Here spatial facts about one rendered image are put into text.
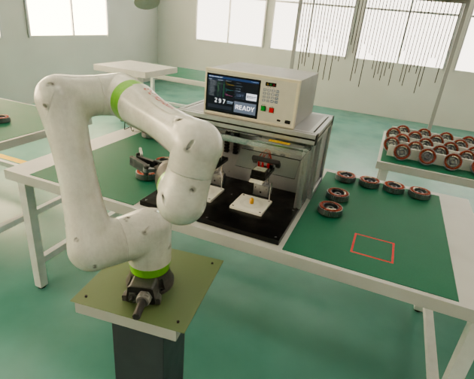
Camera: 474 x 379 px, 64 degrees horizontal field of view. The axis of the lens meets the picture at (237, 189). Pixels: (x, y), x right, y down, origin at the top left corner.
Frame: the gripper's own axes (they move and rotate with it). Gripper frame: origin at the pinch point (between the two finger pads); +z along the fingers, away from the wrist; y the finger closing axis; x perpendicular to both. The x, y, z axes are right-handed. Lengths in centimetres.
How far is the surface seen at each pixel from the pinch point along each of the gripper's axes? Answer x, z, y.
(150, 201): -36, 44, 0
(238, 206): -34, 32, 37
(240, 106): 6, 51, 40
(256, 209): -34, 28, 44
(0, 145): -38, 133, -78
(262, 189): -31, 42, 52
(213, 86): 13, 60, 29
